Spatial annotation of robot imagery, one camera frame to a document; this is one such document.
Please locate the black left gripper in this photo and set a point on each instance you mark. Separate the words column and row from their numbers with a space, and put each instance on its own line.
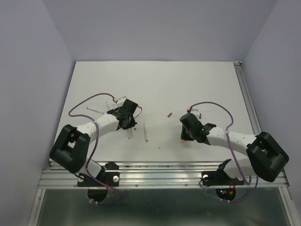
column 131, row 124

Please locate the beige capped white marker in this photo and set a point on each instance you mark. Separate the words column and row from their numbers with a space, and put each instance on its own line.
column 145, row 132

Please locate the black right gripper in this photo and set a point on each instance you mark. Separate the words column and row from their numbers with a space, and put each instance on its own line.
column 183, row 135

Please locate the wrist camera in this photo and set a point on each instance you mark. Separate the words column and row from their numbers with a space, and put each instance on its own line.
column 119, row 101
column 190, row 110

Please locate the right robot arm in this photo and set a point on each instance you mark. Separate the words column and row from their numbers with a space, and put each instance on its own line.
column 264, row 157

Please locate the aluminium side rail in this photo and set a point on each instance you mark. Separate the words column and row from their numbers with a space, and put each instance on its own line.
column 247, row 98

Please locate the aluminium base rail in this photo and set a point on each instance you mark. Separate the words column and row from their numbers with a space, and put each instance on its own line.
column 137, row 175

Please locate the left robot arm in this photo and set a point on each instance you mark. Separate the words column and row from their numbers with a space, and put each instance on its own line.
column 71, row 146

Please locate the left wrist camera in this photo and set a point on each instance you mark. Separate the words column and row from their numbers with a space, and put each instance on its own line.
column 119, row 101

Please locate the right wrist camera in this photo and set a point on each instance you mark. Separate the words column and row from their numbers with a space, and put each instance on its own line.
column 190, row 110

